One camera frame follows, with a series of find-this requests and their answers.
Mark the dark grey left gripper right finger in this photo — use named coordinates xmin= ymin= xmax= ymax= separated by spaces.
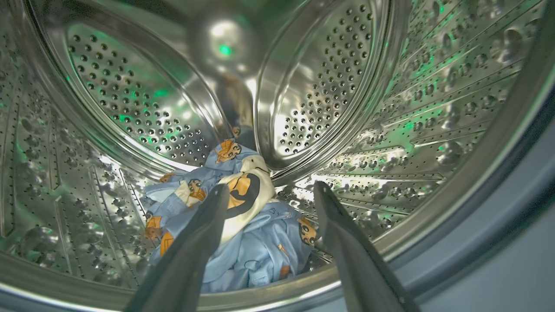
xmin=314 ymin=181 xmax=420 ymax=312

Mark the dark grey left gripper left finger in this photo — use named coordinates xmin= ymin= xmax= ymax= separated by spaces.
xmin=124 ymin=184 xmax=229 ymax=312

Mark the blue bear print garment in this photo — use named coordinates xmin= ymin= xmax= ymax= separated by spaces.
xmin=200 ymin=200 xmax=320 ymax=293
xmin=143 ymin=126 xmax=258 ymax=265

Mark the cream garment with yellow print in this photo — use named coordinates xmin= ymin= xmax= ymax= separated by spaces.
xmin=218 ymin=155 xmax=276 ymax=244

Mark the steel washer drum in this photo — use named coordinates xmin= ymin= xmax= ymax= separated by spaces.
xmin=0 ymin=0 xmax=555 ymax=312

